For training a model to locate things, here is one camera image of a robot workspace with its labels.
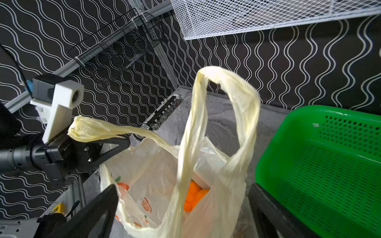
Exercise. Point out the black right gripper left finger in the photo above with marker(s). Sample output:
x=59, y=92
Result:
x=94, y=221

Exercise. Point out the white wire mesh basket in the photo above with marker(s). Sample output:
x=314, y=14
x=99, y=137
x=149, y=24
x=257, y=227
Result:
x=203, y=19

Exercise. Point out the green plastic basket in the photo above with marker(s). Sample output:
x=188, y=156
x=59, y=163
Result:
x=324, y=166

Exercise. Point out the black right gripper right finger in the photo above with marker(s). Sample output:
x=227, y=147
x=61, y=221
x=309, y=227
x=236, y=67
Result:
x=271, y=217

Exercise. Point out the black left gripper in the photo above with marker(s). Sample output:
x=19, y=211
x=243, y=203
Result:
x=59, y=158

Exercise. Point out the black wire basket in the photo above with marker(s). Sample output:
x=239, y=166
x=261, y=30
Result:
x=110, y=51

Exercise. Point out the yellow bag with orange print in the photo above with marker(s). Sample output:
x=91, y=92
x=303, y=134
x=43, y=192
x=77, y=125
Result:
x=153, y=178

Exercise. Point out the socket set rail holder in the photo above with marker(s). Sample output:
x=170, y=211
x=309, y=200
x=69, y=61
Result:
x=162, y=113

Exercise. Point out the large orange top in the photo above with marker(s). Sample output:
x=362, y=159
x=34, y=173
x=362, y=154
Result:
x=194, y=196

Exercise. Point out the yellow tape measure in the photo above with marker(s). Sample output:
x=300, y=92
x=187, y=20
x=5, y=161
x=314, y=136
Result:
x=59, y=208

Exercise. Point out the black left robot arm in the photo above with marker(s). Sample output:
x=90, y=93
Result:
x=16, y=150

